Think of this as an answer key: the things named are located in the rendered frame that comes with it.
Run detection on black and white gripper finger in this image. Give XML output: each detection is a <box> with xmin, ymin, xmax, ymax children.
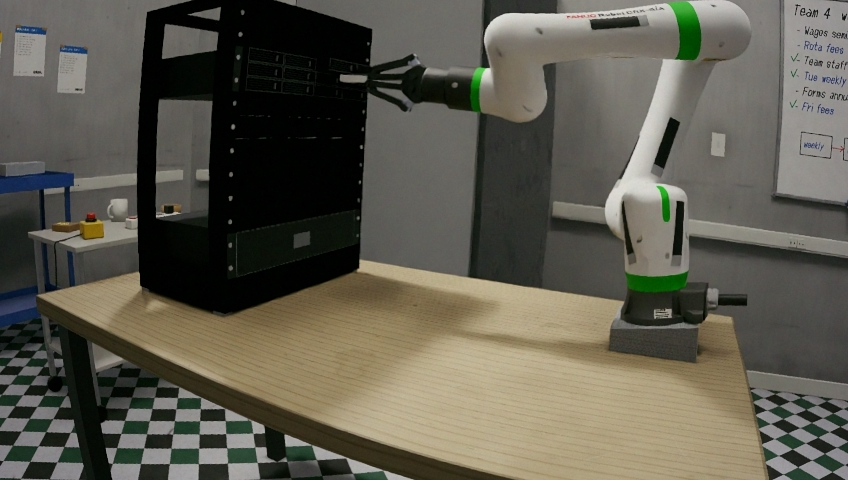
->
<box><xmin>340</xmin><ymin>78</ymin><xmax>415</xmax><ymax>112</ymax></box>
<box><xmin>340</xmin><ymin>54</ymin><xmax>420</xmax><ymax>81</ymax></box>

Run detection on black server rack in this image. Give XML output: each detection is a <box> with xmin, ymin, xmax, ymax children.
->
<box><xmin>137</xmin><ymin>0</ymin><xmax>373</xmax><ymax>317</ymax></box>

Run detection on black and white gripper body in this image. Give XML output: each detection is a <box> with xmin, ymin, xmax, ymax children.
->
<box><xmin>401</xmin><ymin>64</ymin><xmax>449</xmax><ymax>104</ymax></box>

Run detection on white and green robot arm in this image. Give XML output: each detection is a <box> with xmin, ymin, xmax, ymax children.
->
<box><xmin>444</xmin><ymin>0</ymin><xmax>751</xmax><ymax>326</ymax></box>

